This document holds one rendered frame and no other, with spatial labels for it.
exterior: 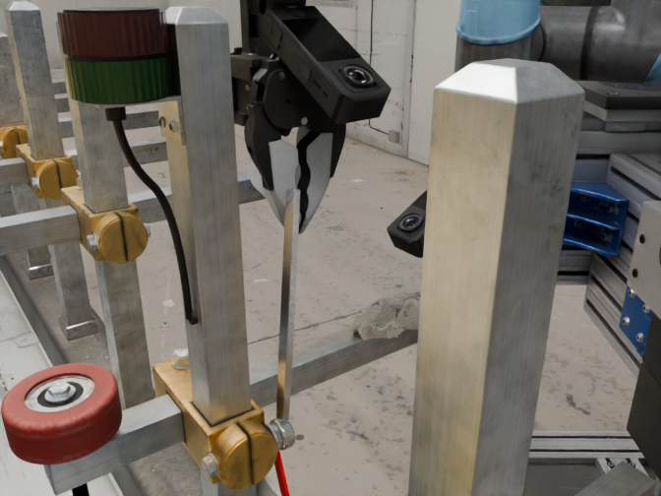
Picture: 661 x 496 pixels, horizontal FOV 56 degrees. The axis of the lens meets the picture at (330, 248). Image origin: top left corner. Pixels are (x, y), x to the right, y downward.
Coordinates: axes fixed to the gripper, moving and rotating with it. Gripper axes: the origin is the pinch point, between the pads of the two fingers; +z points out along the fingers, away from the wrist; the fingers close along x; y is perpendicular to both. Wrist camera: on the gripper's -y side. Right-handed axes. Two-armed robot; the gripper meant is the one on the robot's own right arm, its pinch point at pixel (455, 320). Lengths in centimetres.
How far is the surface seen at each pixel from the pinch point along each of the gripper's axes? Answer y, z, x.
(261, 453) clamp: -30.4, -2.3, -8.5
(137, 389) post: -31.5, 7.5, 19.2
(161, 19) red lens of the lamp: -34.0, -33.8, -6.2
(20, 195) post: -32, -3, 69
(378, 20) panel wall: 261, -11, 329
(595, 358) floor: 131, 83, 52
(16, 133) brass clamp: -32, -14, 66
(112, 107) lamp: -37.3, -29.1, -5.7
